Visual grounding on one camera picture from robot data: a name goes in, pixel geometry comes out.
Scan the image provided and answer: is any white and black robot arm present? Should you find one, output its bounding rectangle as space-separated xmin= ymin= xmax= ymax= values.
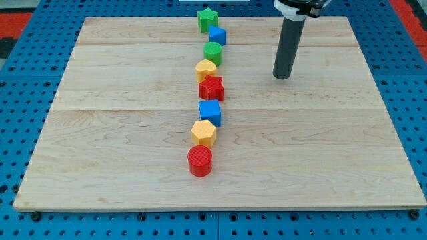
xmin=273 ymin=0 xmax=331 ymax=21

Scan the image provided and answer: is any red star block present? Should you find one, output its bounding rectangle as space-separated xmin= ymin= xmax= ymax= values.
xmin=199 ymin=75 xmax=224 ymax=101

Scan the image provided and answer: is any green star block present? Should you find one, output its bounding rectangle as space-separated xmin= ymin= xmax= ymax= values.
xmin=197 ymin=7 xmax=219 ymax=33

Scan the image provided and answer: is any blue cube block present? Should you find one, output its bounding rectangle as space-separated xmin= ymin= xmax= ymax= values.
xmin=198 ymin=99 xmax=222 ymax=127

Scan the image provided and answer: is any yellow hexagon block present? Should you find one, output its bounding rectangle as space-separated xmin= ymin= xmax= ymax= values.
xmin=191 ymin=120 xmax=216 ymax=148

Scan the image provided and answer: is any red cylinder block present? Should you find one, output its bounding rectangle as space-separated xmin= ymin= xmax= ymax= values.
xmin=187 ymin=145 xmax=213 ymax=177

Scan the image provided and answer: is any green cylinder block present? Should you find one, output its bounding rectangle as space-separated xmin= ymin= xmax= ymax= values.
xmin=203 ymin=42 xmax=222 ymax=66

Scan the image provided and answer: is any blue triangle block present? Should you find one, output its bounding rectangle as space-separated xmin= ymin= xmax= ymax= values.
xmin=209 ymin=25 xmax=227 ymax=46

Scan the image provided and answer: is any light wooden board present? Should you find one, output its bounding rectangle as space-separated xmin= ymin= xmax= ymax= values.
xmin=14 ymin=17 xmax=426 ymax=212

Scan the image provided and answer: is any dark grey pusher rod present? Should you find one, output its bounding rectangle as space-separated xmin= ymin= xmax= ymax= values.
xmin=272 ymin=18 xmax=305 ymax=79

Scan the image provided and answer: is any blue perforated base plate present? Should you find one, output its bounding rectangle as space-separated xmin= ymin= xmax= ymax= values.
xmin=1 ymin=0 xmax=426 ymax=239

